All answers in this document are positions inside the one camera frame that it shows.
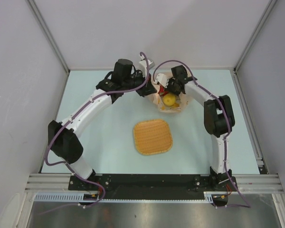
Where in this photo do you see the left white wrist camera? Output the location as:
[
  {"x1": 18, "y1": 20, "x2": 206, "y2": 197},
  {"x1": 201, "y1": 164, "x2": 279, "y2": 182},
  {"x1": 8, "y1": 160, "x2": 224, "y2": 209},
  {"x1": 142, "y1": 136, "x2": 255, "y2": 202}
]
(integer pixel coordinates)
[{"x1": 138, "y1": 53, "x2": 155, "y2": 77}]

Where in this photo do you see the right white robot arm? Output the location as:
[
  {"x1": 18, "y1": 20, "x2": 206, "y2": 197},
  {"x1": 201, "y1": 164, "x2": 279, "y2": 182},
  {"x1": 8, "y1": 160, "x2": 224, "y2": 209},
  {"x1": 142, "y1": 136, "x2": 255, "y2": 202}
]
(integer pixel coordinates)
[{"x1": 167, "y1": 65, "x2": 235, "y2": 190}]

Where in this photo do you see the translucent orange plastic bag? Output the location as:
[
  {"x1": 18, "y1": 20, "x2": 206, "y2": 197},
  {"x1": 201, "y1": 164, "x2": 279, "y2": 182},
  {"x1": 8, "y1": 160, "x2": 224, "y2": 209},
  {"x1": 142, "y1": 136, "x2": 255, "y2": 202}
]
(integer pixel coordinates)
[{"x1": 147, "y1": 72, "x2": 193, "y2": 113}]

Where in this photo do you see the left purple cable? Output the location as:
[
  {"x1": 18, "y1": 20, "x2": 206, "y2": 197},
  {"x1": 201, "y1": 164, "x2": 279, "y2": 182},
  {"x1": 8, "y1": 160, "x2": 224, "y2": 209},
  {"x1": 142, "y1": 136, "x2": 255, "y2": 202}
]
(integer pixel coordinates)
[{"x1": 44, "y1": 51, "x2": 150, "y2": 167}]

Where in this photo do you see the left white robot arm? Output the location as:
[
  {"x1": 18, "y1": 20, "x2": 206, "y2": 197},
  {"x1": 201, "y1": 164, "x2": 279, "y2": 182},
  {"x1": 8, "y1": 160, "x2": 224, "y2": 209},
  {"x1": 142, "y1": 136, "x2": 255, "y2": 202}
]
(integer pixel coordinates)
[{"x1": 48, "y1": 58, "x2": 155, "y2": 190}]

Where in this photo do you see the yellow fake lemon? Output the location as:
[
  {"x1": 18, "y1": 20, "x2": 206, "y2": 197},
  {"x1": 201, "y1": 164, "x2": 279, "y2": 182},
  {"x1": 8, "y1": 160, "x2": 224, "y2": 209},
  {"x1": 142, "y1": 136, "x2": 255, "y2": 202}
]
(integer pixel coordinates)
[{"x1": 162, "y1": 93, "x2": 176, "y2": 107}]

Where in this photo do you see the right aluminium corner post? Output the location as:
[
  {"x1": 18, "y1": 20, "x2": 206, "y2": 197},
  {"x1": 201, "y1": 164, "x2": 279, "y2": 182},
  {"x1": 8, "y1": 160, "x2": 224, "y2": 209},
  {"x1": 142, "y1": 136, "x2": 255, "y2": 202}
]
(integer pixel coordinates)
[{"x1": 233, "y1": 0, "x2": 278, "y2": 74}]

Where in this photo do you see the left aluminium corner post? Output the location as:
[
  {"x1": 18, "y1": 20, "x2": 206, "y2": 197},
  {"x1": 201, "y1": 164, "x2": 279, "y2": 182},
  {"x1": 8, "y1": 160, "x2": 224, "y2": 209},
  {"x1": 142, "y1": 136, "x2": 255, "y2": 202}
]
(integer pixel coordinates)
[{"x1": 25, "y1": 0, "x2": 70, "y2": 76}]

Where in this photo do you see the aluminium corner post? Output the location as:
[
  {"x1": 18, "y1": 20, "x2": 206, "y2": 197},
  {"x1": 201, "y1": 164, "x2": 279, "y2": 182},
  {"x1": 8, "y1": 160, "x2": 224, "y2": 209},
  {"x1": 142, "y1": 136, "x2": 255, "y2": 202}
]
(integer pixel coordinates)
[
  {"x1": 233, "y1": 0, "x2": 278, "y2": 74},
  {"x1": 25, "y1": 0, "x2": 70, "y2": 76}
]

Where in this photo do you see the woven bamboo tray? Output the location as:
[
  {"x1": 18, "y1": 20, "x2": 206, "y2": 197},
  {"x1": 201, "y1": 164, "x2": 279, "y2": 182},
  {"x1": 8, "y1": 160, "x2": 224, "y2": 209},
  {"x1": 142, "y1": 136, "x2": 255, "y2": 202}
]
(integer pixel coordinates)
[{"x1": 133, "y1": 119, "x2": 173, "y2": 156}]

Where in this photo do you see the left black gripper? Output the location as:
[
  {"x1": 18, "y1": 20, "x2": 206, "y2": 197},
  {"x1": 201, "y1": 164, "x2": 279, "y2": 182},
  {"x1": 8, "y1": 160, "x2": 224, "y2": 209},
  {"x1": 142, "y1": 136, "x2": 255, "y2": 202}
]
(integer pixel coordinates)
[{"x1": 122, "y1": 70, "x2": 156, "y2": 97}]

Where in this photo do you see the aluminium frame rail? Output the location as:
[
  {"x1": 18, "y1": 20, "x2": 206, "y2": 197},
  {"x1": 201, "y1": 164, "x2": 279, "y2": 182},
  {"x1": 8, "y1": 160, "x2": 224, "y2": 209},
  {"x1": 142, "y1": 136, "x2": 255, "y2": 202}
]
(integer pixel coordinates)
[{"x1": 25, "y1": 173, "x2": 284, "y2": 194}]

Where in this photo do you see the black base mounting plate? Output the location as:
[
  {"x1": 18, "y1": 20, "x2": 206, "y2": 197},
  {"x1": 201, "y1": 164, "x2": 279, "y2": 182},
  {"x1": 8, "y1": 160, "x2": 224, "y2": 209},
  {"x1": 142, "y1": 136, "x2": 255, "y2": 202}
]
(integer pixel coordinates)
[{"x1": 68, "y1": 173, "x2": 238, "y2": 206}]

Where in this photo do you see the white slotted cable duct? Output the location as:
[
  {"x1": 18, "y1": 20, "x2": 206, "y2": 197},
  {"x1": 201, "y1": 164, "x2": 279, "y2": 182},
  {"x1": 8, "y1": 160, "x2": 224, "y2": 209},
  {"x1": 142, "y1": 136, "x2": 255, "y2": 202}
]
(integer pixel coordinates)
[{"x1": 34, "y1": 192, "x2": 213, "y2": 203}]

